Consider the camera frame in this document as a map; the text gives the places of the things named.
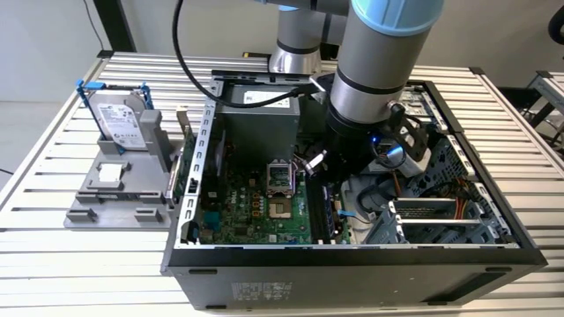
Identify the black upright post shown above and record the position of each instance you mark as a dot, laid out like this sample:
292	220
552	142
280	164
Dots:
116	23

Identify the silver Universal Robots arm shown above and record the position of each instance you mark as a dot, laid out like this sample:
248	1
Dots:
375	66

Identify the grey disk bay cage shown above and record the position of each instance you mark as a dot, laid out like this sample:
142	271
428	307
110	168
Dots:
436	214

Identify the socket locking lever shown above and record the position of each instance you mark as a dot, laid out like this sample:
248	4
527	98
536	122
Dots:
292	180

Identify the black open PC case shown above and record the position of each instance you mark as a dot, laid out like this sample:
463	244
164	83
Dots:
308	290

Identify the CPU cooler fan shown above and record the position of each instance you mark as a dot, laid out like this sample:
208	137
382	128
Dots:
302	147

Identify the silver side wrist camera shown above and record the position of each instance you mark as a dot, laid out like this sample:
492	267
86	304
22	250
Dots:
315	163

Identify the CPU socket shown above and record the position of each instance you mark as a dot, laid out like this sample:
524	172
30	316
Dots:
280	208

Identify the hard disk in blue carrier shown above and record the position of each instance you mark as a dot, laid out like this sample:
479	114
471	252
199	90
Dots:
122	122

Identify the green motherboard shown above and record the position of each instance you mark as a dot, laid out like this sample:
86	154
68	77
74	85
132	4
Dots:
247	228

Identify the grey optical drive cage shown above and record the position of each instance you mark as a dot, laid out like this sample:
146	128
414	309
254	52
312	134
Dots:
416	99

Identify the grey power supply unit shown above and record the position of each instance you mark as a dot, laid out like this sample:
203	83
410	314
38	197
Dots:
260	132

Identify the green graphics card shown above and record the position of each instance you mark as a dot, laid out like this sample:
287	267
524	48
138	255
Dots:
187	148

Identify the RAM stick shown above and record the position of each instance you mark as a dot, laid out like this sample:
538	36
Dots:
331	214
116	197

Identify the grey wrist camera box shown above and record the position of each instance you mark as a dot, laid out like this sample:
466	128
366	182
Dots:
414	158

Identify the grey parts rack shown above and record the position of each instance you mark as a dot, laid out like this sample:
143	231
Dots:
132	165

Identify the metal slat side table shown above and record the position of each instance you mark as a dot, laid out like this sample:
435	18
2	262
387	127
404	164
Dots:
548	86

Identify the yellow tipped black connector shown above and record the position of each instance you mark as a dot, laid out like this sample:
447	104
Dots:
255	55

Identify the silver CPU chip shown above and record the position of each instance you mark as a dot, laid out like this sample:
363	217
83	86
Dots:
110	172

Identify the black RAM slot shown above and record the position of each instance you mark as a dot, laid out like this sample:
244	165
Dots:
316	211
331	241

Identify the black table corner cap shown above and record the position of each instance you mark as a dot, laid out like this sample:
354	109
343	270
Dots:
104	54
476	70

